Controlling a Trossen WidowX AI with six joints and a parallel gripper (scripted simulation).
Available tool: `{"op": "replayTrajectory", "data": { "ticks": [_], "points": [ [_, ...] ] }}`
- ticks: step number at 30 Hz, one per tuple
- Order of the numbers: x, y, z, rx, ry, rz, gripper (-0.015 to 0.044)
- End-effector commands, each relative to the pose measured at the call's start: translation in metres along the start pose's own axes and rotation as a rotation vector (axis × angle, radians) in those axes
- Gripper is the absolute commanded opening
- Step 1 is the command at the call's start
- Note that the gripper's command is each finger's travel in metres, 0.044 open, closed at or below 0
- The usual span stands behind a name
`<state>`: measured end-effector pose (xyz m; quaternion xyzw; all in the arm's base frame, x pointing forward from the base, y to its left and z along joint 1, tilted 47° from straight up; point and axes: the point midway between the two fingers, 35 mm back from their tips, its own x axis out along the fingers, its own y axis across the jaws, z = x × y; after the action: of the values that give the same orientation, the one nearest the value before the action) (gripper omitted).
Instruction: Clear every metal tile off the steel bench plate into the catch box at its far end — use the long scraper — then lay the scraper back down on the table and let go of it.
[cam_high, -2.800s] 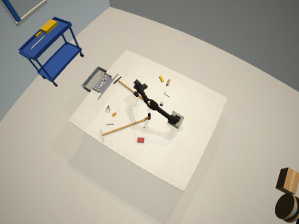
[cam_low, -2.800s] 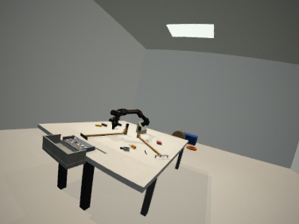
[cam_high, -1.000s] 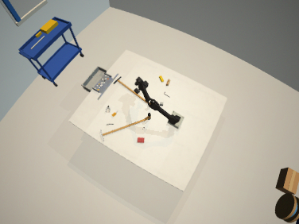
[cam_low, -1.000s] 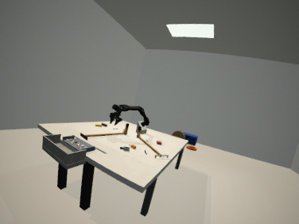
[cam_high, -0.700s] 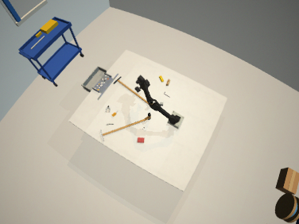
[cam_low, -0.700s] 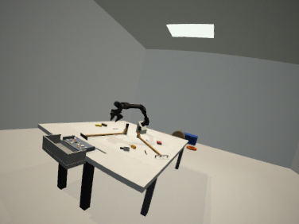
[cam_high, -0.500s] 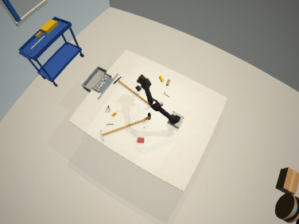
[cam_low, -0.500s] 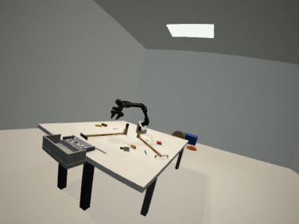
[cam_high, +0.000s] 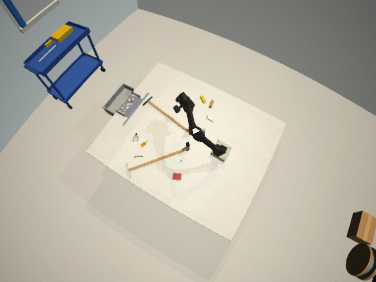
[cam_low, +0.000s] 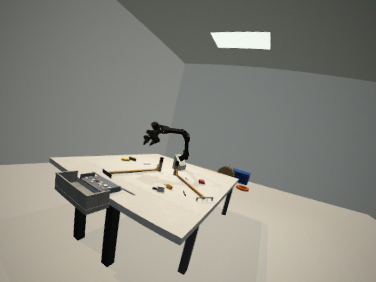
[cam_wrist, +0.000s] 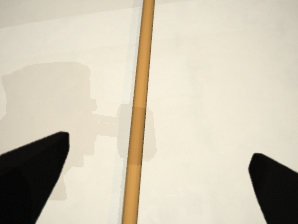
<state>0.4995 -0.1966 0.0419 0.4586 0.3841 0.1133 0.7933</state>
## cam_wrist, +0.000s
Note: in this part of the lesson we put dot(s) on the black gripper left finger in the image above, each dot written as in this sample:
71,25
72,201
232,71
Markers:
28,175

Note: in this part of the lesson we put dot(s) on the tan wooden pole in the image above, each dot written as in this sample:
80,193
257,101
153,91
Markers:
137,129

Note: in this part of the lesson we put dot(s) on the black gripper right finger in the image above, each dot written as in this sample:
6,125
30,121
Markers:
276,188

